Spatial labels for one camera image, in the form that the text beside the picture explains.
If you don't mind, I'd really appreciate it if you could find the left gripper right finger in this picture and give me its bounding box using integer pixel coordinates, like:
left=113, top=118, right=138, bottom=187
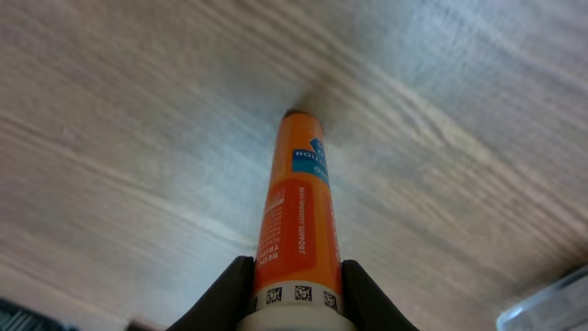
left=341, top=259, right=419, bottom=331

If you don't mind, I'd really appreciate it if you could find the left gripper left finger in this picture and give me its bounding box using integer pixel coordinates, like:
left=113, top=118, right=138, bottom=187
left=166, top=256, right=254, bottom=331

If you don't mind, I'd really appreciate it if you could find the orange tube white cap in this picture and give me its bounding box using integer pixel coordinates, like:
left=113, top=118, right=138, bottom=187
left=237, top=109, right=355, bottom=330

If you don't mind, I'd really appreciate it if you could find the clear plastic container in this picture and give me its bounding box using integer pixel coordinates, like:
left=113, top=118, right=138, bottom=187
left=496, top=266, right=587, bottom=331

